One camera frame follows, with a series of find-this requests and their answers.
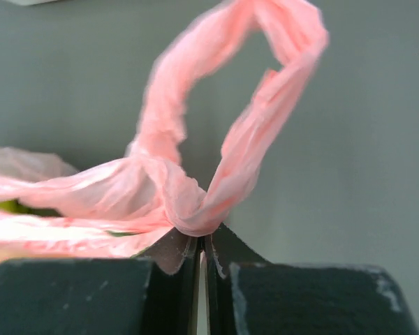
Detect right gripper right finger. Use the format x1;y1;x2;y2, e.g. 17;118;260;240
202;225;419;335

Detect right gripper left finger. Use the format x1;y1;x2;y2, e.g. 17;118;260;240
0;230;200;335

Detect pink plastic bag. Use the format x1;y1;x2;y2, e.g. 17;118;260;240
0;0;330;261

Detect left white plastic basket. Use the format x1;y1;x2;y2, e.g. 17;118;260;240
8;0;57;6

